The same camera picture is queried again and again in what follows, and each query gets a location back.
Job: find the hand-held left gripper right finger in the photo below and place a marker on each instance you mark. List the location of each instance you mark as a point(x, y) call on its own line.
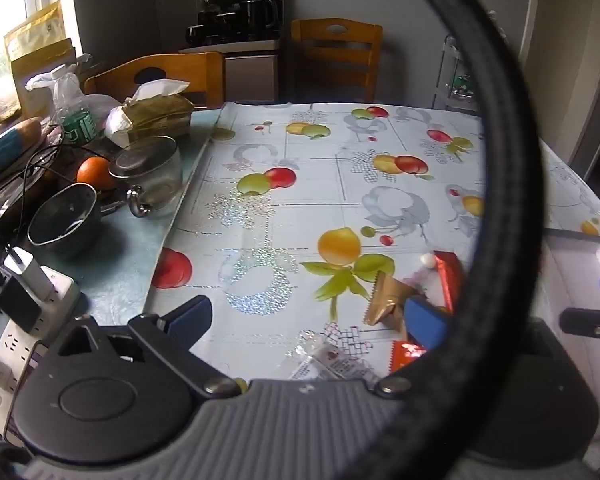
point(425, 322)

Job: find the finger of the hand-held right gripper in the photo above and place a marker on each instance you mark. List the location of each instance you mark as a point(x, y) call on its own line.
point(587, 322)

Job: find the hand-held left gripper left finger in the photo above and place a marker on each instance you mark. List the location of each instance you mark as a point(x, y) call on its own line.
point(190, 316)

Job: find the small red snack packet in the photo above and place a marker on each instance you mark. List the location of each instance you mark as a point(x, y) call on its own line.
point(405, 355)

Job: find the white cardboard box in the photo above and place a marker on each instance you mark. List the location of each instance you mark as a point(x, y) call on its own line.
point(577, 260)

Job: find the gold snack packet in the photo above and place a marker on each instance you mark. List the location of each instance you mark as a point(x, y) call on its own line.
point(387, 297)

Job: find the long red snack packet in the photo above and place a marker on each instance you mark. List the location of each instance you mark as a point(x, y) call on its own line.
point(450, 275)

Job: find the clear white ball candy packet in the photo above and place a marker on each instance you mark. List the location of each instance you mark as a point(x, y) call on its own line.
point(426, 260)

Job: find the small clear snack packet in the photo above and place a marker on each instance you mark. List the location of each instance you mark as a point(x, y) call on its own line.
point(325, 360)

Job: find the white power strip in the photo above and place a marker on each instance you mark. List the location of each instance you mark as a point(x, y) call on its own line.
point(60, 292)

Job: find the glass mug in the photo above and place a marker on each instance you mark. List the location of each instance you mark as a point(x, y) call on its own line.
point(150, 172)

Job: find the dark metal bowl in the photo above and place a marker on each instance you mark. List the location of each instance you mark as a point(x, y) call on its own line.
point(65, 222)

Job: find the white charger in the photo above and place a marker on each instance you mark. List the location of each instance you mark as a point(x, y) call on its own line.
point(30, 272)

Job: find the fruit print tablecloth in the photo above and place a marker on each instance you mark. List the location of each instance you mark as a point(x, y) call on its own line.
point(300, 185)

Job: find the black charger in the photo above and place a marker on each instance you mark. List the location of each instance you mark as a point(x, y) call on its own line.
point(17, 307)

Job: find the orange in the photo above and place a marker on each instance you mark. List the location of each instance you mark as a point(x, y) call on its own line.
point(92, 171)

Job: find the tissue pack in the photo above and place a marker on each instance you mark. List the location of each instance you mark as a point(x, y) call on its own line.
point(155, 115)

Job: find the green label plastic bottle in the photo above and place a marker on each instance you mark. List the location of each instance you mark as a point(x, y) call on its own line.
point(77, 122)

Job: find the green wrapped candies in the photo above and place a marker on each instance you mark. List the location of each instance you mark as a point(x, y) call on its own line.
point(462, 82)

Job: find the bagged bread loaf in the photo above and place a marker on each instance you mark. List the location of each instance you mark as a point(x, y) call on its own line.
point(7, 147)

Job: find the wooden chair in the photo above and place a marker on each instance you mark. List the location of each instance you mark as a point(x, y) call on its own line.
point(180, 67)
point(335, 60)

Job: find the metal shelf rack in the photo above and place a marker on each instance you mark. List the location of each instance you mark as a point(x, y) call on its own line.
point(451, 70)

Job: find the crumpled clear plastic bag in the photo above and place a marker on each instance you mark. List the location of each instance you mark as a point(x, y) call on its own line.
point(55, 77)

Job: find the black tea bar machine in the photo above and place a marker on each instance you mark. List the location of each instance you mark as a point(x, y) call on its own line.
point(240, 20)

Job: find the yellow padded envelope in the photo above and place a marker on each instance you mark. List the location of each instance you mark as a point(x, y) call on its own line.
point(35, 25)

